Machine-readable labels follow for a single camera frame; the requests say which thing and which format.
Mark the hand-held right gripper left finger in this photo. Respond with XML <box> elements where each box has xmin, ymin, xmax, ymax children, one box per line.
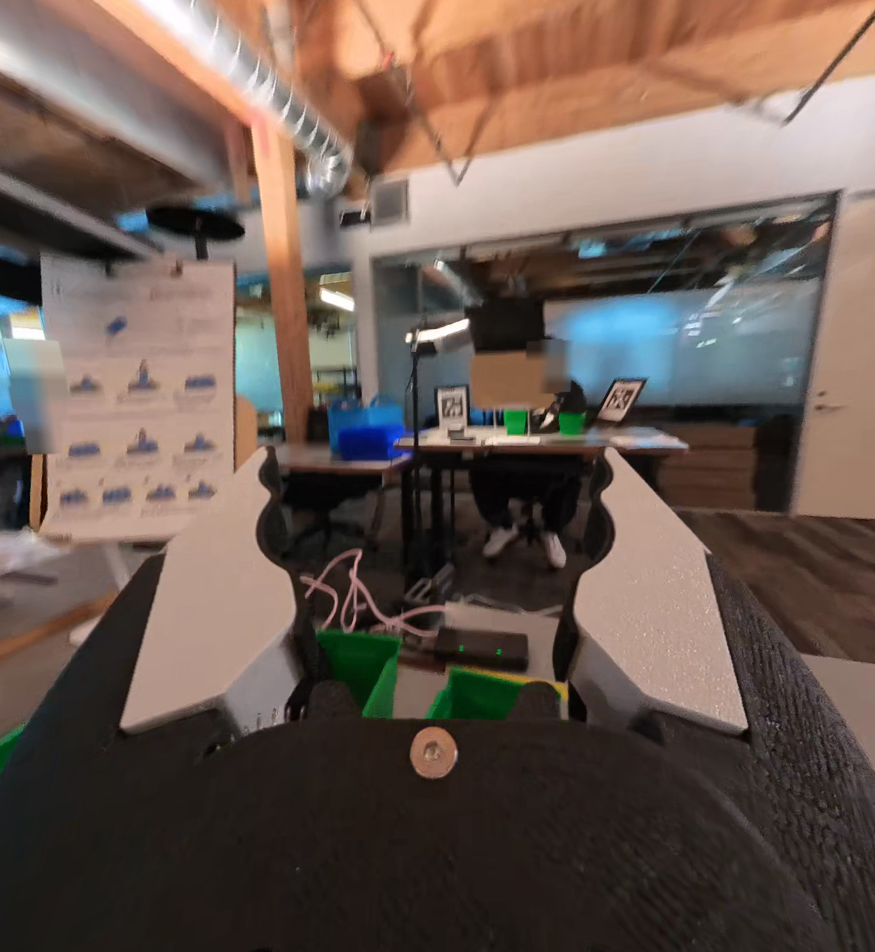
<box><xmin>120</xmin><ymin>446</ymin><xmax>321</xmax><ymax>737</ymax></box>

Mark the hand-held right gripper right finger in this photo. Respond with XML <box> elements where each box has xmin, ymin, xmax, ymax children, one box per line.
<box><xmin>557</xmin><ymin>446</ymin><xmax>750</xmax><ymax>737</ymax></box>

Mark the stack of cardboard boxes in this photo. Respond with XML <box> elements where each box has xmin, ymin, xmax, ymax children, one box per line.
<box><xmin>661</xmin><ymin>424</ymin><xmax>799</xmax><ymax>510</ymax></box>

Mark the long wooden desk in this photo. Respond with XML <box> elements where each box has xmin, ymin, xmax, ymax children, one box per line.
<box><xmin>395</xmin><ymin>425</ymin><xmax>690</xmax><ymax>589</ymax></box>

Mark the black power bank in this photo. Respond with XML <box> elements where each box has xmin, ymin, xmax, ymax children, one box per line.
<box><xmin>435</xmin><ymin>627</ymin><xmax>529</xmax><ymax>670</ymax></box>

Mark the instruction sheet on stand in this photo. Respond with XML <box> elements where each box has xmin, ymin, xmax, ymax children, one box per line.
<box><xmin>235</xmin><ymin>398</ymin><xmax>260</xmax><ymax>466</ymax></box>

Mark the wooden office desk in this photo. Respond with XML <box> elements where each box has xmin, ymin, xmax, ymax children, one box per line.
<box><xmin>259</xmin><ymin>442</ymin><xmax>412</xmax><ymax>596</ymax></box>

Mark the blue plastic bin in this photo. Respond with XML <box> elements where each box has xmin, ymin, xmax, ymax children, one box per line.
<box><xmin>337</xmin><ymin>425</ymin><xmax>407</xmax><ymax>461</ymax></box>

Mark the printed instruction sheet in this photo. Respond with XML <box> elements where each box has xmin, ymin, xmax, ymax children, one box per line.
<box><xmin>39</xmin><ymin>253</ymin><xmax>238</xmax><ymax>544</ymax></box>

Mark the tan rounded panel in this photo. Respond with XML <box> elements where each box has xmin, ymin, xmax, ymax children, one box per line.
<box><xmin>471</xmin><ymin>353</ymin><xmax>550</xmax><ymax>409</ymax></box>

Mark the white door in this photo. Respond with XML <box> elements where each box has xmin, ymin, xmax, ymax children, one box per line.
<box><xmin>791</xmin><ymin>189</ymin><xmax>875</xmax><ymax>522</ymax></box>

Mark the studio light on stand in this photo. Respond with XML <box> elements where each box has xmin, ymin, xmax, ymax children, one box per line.
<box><xmin>405</xmin><ymin>316</ymin><xmax>472</xmax><ymax>447</ymax></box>

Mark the black floor lamp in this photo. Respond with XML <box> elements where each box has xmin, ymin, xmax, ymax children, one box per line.
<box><xmin>146</xmin><ymin>202</ymin><xmax>247</xmax><ymax>261</ymax></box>

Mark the white tilted monitor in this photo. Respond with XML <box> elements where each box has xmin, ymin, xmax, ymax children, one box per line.
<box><xmin>0</xmin><ymin>165</ymin><xmax>157</xmax><ymax>257</ymax></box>

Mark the pink cable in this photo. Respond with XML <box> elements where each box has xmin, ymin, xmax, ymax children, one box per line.
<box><xmin>300</xmin><ymin>549</ymin><xmax>446</xmax><ymax>639</ymax></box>

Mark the blue handled tote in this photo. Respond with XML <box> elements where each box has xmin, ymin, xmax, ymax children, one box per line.
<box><xmin>327</xmin><ymin>394</ymin><xmax>405</xmax><ymax>447</ymax></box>

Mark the wooden support post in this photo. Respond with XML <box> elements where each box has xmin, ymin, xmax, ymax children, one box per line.
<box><xmin>250</xmin><ymin>122</ymin><xmax>313</xmax><ymax>447</ymax></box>

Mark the wall vent grille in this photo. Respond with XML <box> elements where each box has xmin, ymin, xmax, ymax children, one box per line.
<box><xmin>369</xmin><ymin>178</ymin><xmax>411</xmax><ymax>228</ymax></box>

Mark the silver air duct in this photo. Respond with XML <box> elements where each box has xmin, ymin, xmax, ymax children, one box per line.
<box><xmin>121</xmin><ymin>0</ymin><xmax>354</xmax><ymax>196</ymax></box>

